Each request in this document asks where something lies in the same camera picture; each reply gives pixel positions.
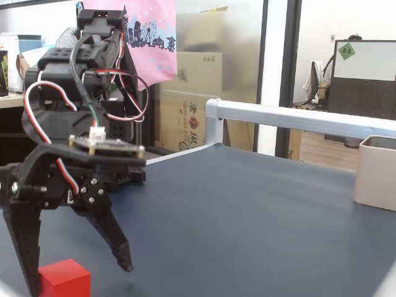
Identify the grey office partition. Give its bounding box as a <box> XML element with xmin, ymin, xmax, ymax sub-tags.
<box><xmin>327</xmin><ymin>39</ymin><xmax>396</xmax><ymax>121</ymax></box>

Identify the open cardboard box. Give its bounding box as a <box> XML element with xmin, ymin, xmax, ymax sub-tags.
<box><xmin>182</xmin><ymin>6</ymin><xmax>230</xmax><ymax>53</ymax></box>

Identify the red cube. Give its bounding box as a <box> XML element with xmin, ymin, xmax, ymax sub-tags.
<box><xmin>37</xmin><ymin>259</ymin><xmax>92</xmax><ymax>297</ymax></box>

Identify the aluminium table rail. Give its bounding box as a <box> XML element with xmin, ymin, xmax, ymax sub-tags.
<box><xmin>372</xmin><ymin>268</ymin><xmax>396</xmax><ymax>297</ymax></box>
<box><xmin>144</xmin><ymin>144</ymin><xmax>209</xmax><ymax>166</ymax></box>
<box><xmin>204</xmin><ymin>98</ymin><xmax>396</xmax><ymax>147</ymax></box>

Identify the red white black servo cable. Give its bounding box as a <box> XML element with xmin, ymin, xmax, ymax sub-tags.
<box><xmin>24</xmin><ymin>80</ymin><xmax>80</xmax><ymax>195</ymax></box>
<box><xmin>92</xmin><ymin>68</ymin><xmax>150</xmax><ymax>122</ymax></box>

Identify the dark box with yellow print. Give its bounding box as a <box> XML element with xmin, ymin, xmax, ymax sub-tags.
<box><xmin>0</xmin><ymin>49</ymin><xmax>10</xmax><ymax>97</ymax></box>

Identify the pink printed cloth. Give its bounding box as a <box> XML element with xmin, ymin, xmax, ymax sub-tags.
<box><xmin>82</xmin><ymin>0</ymin><xmax>178</xmax><ymax>92</ymax></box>

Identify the black door frame post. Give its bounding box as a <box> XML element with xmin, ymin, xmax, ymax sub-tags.
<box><xmin>274</xmin><ymin>0</ymin><xmax>303</xmax><ymax>159</ymax></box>

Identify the blue box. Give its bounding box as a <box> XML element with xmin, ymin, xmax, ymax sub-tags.
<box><xmin>17</xmin><ymin>34</ymin><xmax>43</xmax><ymax>54</ymax></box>

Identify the cardboard box with red print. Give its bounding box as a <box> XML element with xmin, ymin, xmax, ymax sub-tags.
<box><xmin>158</xmin><ymin>89</ymin><xmax>207</xmax><ymax>153</ymax></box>

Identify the green square sticker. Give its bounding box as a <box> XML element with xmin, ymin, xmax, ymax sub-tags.
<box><xmin>338</xmin><ymin>42</ymin><xmax>356</xmax><ymax>60</ymax></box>

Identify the gripper camera circuit board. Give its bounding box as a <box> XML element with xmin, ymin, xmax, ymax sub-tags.
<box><xmin>67</xmin><ymin>134</ymin><xmax>146</xmax><ymax>158</ymax></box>

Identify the person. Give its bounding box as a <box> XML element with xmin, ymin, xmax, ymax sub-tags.
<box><xmin>321</xmin><ymin>33</ymin><xmax>363</xmax><ymax>84</ymax></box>

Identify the grey felt bag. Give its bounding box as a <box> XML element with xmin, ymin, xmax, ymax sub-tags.
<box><xmin>54</xmin><ymin>27</ymin><xmax>82</xmax><ymax>48</ymax></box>

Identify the office chair with white garment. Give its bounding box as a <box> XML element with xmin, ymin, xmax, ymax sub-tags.
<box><xmin>302</xmin><ymin>60</ymin><xmax>331</xmax><ymax>110</ymax></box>

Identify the beige rectangular metal container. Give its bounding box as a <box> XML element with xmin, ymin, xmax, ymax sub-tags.
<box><xmin>353</xmin><ymin>135</ymin><xmax>396</xmax><ymax>212</ymax></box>

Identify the black camera cable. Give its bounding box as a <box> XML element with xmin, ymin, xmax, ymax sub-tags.
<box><xmin>69</xmin><ymin>33</ymin><xmax>106</xmax><ymax>140</ymax></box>

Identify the plain cardboard box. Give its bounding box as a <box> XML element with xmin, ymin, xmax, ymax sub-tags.
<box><xmin>175</xmin><ymin>51</ymin><xmax>223</xmax><ymax>93</ymax></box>

